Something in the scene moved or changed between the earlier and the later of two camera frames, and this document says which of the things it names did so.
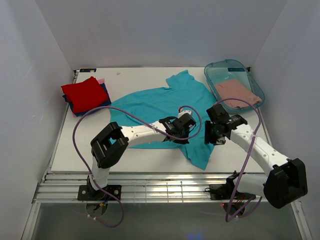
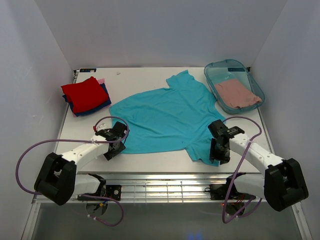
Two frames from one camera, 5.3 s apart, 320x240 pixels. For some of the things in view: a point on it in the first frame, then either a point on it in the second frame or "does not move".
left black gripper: (178, 136) -> (115, 147)
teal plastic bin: (231, 79) does not move
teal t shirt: (183, 93) does not move
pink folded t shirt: (100, 81) does not move
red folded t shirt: (84, 94) does not move
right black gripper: (210, 133) -> (219, 152)
